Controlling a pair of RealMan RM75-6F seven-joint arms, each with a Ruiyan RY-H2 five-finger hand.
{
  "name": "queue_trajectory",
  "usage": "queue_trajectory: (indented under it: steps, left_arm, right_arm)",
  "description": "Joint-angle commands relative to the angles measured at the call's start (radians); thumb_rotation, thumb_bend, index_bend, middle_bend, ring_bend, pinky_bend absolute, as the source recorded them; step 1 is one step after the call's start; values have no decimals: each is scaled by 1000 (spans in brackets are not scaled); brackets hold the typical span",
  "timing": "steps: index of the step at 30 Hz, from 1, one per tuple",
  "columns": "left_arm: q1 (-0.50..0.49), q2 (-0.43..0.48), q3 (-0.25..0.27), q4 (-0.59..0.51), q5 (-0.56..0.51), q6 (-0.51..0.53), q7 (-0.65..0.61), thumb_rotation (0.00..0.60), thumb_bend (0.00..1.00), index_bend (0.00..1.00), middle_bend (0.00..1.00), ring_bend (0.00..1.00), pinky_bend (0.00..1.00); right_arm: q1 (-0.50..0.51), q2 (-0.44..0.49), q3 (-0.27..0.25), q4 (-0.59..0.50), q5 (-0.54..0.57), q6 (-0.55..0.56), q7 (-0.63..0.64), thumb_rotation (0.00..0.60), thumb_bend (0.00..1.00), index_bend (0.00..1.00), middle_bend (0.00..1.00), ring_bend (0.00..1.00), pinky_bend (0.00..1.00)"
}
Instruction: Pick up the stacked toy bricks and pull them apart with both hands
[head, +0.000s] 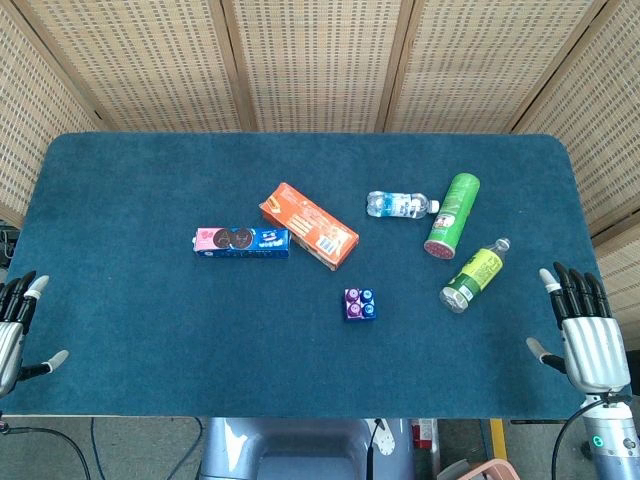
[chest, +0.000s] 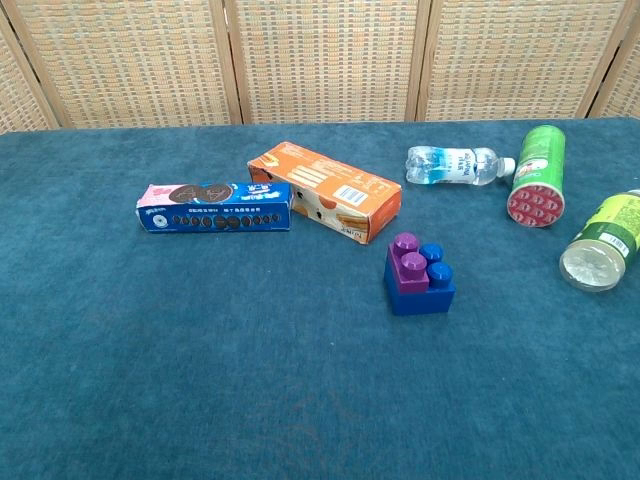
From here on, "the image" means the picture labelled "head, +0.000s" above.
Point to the red canister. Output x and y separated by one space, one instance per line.
425 434

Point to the blue pink cookie box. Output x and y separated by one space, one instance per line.
245 242

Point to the bamboo folding screen panel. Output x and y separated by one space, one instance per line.
150 65
600 125
475 65
317 65
35 125

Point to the green chips can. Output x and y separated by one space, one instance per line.
452 215

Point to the pink plastic basket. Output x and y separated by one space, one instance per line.
480 471

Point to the purple plastic toy block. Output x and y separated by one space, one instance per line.
352 304

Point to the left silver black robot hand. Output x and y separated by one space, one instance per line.
11 350

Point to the blue felt table mat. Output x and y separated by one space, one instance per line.
150 325

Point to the orange snack box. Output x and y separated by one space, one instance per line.
310 225

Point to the silver blue robot torso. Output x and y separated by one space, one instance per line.
300 450

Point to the green tea bottle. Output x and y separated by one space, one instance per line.
475 275

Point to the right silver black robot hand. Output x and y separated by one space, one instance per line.
595 350

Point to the clear water bottle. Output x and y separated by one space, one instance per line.
395 205

